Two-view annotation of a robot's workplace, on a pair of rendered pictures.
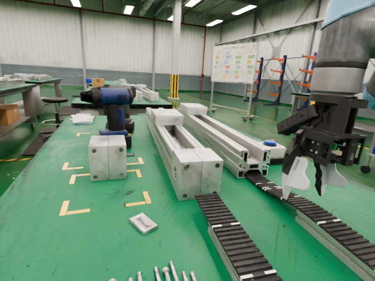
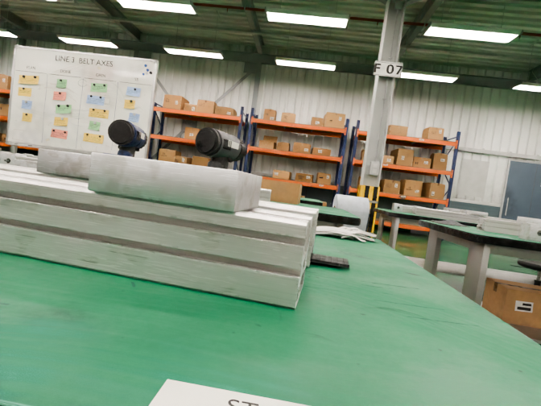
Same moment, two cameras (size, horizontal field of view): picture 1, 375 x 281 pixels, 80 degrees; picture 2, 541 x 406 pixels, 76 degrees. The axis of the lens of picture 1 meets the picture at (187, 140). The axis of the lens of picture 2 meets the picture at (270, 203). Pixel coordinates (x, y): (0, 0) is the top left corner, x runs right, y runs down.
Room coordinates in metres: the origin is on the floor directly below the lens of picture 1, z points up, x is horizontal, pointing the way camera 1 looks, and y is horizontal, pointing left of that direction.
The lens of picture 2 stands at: (1.49, -0.33, 0.90)
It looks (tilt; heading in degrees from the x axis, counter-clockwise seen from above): 3 degrees down; 116
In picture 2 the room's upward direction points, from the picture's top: 8 degrees clockwise
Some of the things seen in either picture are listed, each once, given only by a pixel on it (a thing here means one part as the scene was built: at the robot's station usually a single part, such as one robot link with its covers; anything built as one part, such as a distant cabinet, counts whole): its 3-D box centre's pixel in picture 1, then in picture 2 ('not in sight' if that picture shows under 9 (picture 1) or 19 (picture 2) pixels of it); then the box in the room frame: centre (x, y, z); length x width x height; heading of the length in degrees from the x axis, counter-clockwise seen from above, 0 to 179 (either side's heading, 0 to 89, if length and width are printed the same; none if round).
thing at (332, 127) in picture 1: (328, 129); not in sight; (0.39, -0.25, 0.97); 0.09 x 0.08 x 0.12; 16
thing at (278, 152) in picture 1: (266, 152); not in sight; (0.75, -0.28, 0.81); 0.10 x 0.08 x 0.06; 106
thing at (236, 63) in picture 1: (231, 82); not in sight; (6.44, -1.12, 0.97); 1.51 x 0.50 x 1.95; 41
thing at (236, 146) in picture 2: (114, 108); (224, 181); (1.03, 0.35, 0.89); 0.20 x 0.08 x 0.22; 94
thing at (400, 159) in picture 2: not in sight; (395, 178); (0.33, 10.22, 1.55); 2.83 x 0.98 x 3.10; 21
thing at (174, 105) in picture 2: not in sight; (196, 151); (-5.28, 8.10, 1.58); 2.83 x 0.98 x 3.15; 21
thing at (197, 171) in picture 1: (200, 172); not in sight; (0.51, -0.04, 0.83); 0.12 x 0.09 x 0.10; 106
